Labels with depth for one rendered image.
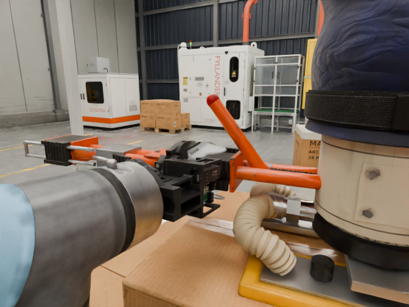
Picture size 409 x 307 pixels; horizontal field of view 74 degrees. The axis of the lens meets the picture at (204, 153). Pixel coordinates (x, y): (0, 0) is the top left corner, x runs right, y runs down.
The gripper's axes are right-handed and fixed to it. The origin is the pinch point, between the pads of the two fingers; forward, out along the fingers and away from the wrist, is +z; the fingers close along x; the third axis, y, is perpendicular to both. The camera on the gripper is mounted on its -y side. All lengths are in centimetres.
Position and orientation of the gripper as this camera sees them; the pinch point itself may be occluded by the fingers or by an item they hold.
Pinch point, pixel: (207, 166)
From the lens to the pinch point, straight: 49.1
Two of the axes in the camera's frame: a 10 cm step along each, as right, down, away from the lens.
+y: 8.6, 1.0, -5.0
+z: 5.1, -1.3, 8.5
